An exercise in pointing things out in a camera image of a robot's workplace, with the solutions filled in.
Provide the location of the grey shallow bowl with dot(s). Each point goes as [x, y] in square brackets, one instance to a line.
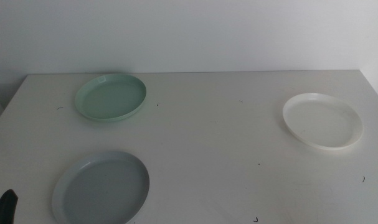
[104, 189]

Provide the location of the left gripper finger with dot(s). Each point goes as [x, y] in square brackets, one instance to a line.
[3, 210]

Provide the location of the pale green shallow bowl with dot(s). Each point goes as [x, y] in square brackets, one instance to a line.
[111, 101]

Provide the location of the white shallow bowl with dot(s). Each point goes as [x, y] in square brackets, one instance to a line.
[322, 123]

